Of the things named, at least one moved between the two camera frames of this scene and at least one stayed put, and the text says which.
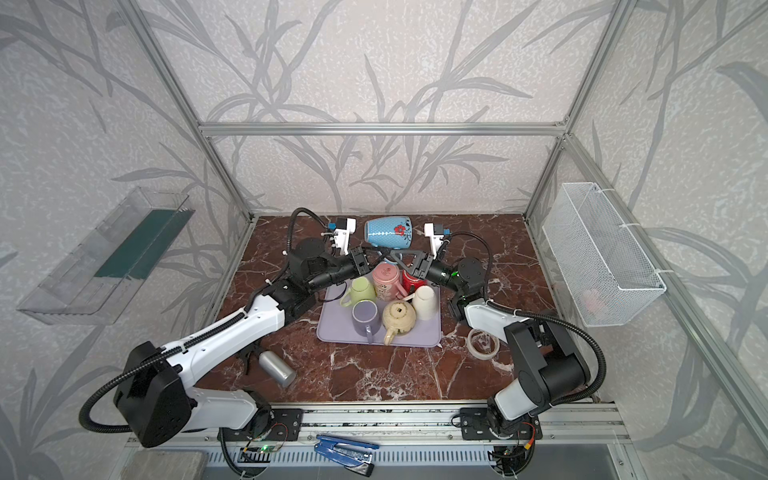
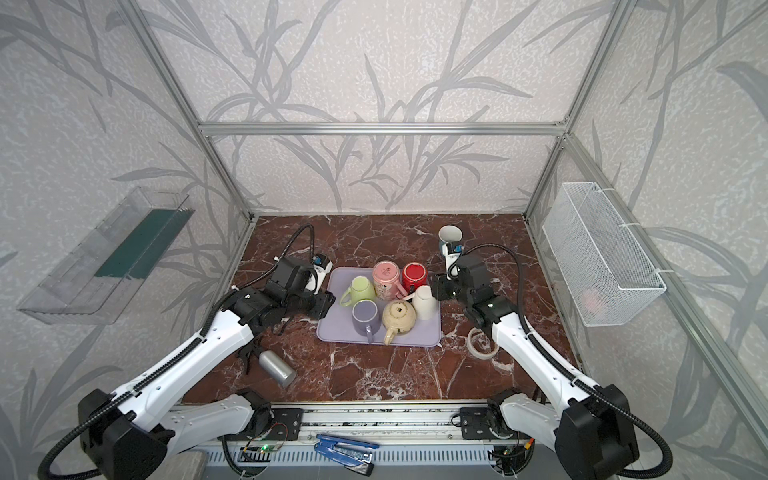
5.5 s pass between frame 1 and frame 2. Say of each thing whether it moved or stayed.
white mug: stayed
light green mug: stayed
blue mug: moved
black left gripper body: moved
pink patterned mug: stayed
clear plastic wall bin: stayed
